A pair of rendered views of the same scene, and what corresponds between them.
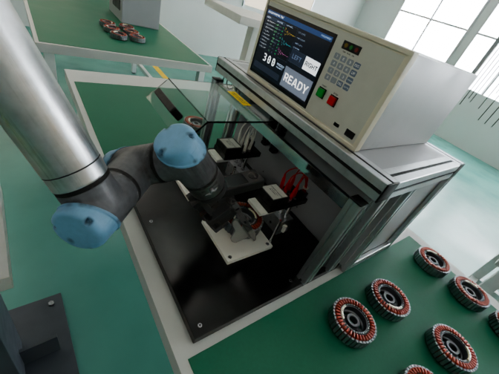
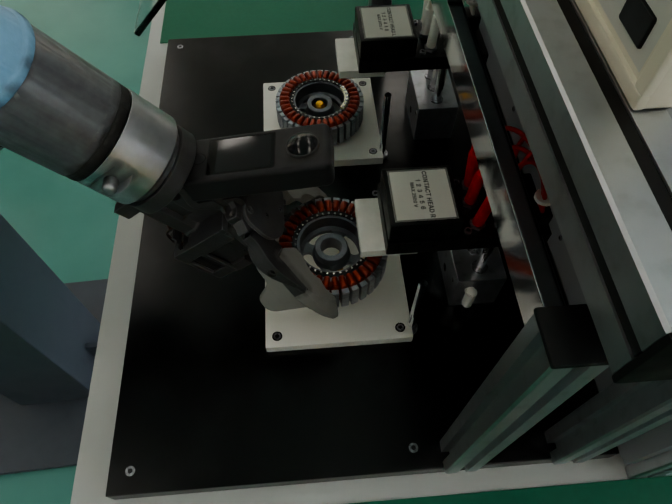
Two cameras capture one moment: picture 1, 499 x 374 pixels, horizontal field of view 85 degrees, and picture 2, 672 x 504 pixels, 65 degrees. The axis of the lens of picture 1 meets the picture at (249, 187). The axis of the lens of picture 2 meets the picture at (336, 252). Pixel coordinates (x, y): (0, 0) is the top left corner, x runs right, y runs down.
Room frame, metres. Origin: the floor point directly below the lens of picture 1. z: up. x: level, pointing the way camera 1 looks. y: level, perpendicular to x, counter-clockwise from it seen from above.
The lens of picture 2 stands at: (0.34, -0.20, 1.29)
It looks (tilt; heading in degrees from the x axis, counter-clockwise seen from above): 58 degrees down; 42
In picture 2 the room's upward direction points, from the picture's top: straight up
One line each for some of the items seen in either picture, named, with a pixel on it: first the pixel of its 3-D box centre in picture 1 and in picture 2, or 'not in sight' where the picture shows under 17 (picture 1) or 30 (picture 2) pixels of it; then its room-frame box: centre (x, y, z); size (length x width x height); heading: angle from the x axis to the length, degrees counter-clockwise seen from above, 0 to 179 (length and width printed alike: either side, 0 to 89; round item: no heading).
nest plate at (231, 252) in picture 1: (237, 234); (334, 280); (0.54, -0.01, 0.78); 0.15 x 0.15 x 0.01; 46
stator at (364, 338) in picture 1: (351, 321); not in sight; (0.41, -0.35, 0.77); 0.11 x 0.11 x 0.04
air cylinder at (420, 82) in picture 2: (237, 171); (430, 103); (0.82, 0.06, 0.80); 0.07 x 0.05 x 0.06; 46
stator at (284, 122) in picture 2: not in sight; (319, 107); (0.71, 0.16, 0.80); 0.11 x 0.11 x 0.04
